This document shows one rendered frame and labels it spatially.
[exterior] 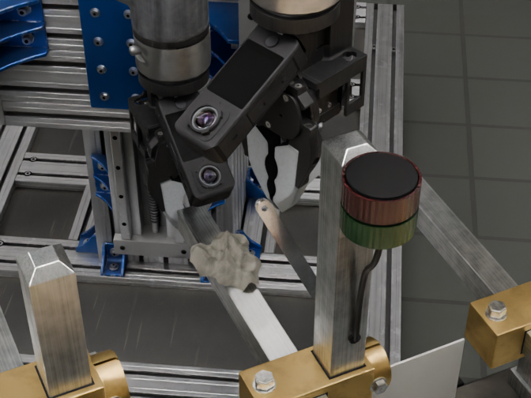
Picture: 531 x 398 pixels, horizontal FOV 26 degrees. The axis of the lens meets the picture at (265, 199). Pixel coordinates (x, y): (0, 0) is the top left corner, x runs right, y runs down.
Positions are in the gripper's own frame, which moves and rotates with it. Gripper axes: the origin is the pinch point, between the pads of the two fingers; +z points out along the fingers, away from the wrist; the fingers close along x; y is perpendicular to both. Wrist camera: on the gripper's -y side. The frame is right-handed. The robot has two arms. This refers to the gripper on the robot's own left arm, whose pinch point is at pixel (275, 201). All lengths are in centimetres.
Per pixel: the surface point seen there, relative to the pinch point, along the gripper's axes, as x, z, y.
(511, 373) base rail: -14.5, 29.0, 21.7
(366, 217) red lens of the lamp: -14.0, -9.9, -4.6
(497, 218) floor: 43, 101, 113
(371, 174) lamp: -12.4, -11.7, -2.3
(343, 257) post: -9.7, -1.0, -1.8
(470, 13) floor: 99, 101, 177
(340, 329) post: -9.8, 7.8, -1.7
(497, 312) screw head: -14.9, 14.6, 15.6
